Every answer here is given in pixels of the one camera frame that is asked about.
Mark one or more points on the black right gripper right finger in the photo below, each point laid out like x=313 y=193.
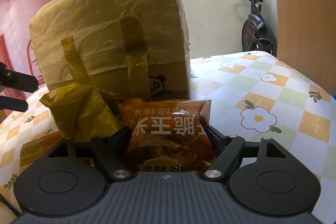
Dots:
x=228 y=151

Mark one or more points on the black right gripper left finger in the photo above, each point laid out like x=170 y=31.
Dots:
x=109 y=154

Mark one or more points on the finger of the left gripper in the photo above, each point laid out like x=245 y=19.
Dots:
x=18 y=81
x=13 y=104

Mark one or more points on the orange snack bag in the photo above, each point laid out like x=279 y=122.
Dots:
x=167 y=136

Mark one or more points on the checkered floral tablecloth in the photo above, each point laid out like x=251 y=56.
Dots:
x=254 y=95

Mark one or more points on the black exercise bike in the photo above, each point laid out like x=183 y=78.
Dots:
x=256 y=33

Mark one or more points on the brown cardboard box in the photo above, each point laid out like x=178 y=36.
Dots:
x=93 y=52

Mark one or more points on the wooden headboard panel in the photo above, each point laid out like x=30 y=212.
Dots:
x=306 y=39

